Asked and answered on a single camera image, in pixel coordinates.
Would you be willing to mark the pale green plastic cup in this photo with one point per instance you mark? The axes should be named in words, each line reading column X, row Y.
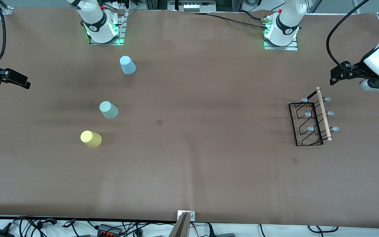
column 109, row 110

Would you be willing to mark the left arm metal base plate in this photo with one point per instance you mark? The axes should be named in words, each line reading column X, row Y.
column 280, row 48

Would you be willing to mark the yellow plastic cup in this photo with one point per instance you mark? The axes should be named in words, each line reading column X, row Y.
column 91, row 139

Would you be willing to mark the control box with white connectors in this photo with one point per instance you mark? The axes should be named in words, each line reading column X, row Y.
column 191, row 6

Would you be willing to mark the light blue plastic cup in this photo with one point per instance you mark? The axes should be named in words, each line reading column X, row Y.
column 127, row 65

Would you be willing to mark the brown table mat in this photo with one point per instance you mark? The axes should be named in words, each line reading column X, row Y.
column 189, row 171

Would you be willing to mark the small metal bracket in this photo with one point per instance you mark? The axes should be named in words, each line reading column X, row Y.
column 192, row 215

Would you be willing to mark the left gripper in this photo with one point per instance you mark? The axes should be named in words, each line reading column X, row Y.
column 356, row 70

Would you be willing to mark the power strip with plugs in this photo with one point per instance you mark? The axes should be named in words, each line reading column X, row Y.
column 120, row 4

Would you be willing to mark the black orange connector box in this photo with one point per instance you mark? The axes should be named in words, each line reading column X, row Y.
column 109, row 229

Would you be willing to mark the grey camera mount bar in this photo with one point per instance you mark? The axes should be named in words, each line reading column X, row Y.
column 180, row 228

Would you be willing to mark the black power adapter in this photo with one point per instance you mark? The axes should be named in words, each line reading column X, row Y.
column 0, row 233

